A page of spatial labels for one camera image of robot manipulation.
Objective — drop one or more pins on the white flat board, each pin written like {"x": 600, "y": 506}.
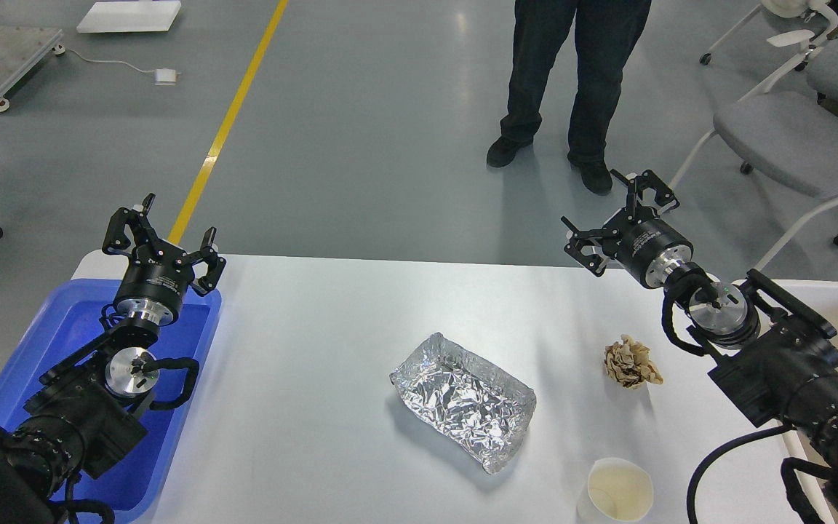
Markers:
{"x": 130, "y": 17}

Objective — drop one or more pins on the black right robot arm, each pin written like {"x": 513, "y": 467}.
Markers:
{"x": 774, "y": 357}

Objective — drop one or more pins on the white power adapter with cable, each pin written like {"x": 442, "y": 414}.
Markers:
{"x": 160, "y": 76}

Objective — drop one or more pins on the blue plastic bin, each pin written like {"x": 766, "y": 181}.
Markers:
{"x": 66, "y": 321}

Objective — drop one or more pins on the aluminium foil tray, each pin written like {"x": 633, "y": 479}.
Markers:
{"x": 467, "y": 399}

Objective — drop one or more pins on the crumpled brown paper ball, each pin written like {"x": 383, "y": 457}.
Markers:
{"x": 627, "y": 362}

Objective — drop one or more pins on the white paper cup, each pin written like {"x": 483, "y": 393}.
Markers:
{"x": 615, "y": 491}

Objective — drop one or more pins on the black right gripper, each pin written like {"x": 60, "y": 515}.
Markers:
{"x": 636, "y": 237}

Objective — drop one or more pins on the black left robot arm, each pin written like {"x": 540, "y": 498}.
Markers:
{"x": 87, "y": 417}

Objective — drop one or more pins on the grey chair white frame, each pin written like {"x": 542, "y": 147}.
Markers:
{"x": 787, "y": 136}

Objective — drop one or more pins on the wheeled metal platform cart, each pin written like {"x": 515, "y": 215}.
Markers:
{"x": 21, "y": 48}

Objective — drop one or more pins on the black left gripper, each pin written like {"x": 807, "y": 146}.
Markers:
{"x": 154, "y": 286}

